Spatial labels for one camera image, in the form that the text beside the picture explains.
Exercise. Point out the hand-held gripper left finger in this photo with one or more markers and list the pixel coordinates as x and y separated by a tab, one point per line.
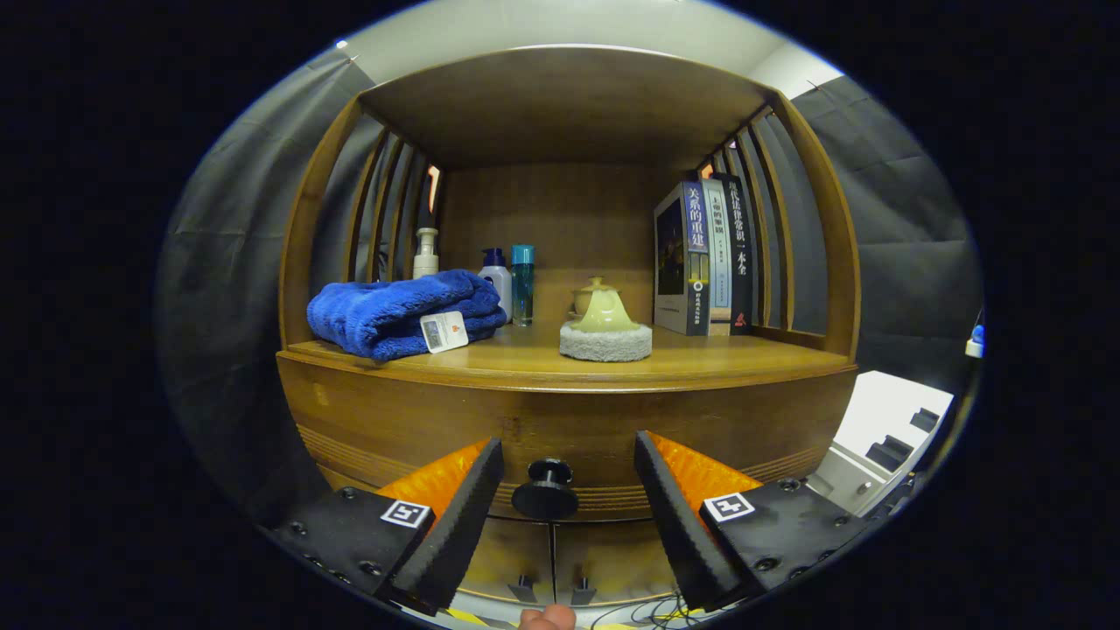
455	525

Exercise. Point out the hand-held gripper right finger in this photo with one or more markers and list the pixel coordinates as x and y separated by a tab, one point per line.
674	525

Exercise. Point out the wooden drawer with black knob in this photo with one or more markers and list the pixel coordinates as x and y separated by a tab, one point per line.
569	420

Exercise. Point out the wooden cabinet door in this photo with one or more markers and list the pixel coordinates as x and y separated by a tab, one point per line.
612	551
507	560

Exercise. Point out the wooden countertop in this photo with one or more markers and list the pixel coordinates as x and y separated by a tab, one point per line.
700	354

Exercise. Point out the white drawer unit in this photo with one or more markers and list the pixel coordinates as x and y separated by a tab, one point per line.
884	402

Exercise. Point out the wooden cabinet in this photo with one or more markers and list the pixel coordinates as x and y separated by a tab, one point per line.
560	227

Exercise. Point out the blue folded towel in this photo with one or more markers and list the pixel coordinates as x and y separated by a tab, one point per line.
385	311

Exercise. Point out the beige lidded tea cup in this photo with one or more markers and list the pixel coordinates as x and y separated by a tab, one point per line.
584	297

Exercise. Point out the teal clear bottle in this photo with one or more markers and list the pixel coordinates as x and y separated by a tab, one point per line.
522	289

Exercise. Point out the white bottle with blue cap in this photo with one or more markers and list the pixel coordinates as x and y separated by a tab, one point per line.
499	280

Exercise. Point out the white pump bottle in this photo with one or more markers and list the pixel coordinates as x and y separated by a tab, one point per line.
426	262

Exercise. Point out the book with blue spine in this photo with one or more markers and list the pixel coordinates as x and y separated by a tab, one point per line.
696	254

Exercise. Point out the book with black spine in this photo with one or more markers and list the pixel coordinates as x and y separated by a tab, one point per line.
741	254

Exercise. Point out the white shelf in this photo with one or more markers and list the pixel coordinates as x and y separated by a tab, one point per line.
973	350

